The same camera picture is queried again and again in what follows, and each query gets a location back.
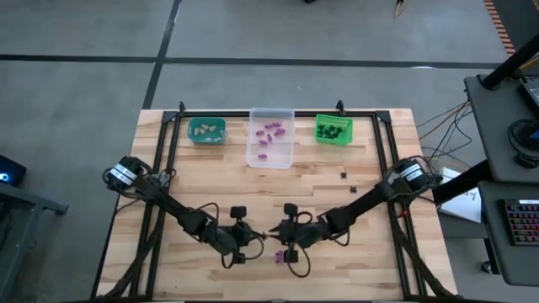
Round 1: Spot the black backlit keyboard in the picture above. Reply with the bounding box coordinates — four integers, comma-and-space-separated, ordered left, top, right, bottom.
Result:
499, 198, 539, 247

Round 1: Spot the teal plastic bin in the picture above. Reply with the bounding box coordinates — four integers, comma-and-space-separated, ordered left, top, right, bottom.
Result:
187, 116, 227, 146

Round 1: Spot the green plastic basket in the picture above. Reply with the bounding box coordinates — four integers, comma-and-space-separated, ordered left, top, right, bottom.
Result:
314, 114, 354, 146

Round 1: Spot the black box with blue light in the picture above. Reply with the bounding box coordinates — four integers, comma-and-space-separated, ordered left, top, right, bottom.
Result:
0, 154, 27, 189

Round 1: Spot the black round device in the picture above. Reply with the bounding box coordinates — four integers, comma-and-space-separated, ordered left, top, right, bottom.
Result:
507, 118, 539, 169

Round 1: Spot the black diagonal pole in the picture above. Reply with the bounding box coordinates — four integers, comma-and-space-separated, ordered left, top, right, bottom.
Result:
479, 33, 539, 91

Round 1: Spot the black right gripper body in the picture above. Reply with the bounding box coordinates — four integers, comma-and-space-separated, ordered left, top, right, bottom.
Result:
280, 221, 332, 249

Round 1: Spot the black flat device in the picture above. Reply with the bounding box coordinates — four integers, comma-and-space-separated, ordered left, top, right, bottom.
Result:
516, 77, 539, 120

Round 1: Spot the grey desk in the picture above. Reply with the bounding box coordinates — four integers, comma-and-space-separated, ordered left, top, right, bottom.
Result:
462, 73, 539, 184
478, 180, 539, 288

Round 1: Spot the clear plastic bin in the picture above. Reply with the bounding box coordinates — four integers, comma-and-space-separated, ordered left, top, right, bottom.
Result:
245, 107, 296, 170

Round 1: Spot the yellow floor cable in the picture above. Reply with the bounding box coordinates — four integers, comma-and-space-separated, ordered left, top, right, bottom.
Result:
416, 102, 471, 142

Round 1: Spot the black floor cable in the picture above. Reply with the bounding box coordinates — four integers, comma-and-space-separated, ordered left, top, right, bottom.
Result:
420, 104, 475, 169

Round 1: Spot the white paper sheet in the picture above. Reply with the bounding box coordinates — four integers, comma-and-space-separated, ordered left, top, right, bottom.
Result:
437, 167, 483, 224

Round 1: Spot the grey metal stand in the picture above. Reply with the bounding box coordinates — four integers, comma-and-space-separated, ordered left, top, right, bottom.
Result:
0, 183, 71, 303

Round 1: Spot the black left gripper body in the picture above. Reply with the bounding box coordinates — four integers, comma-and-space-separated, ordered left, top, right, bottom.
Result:
218, 225, 253, 254

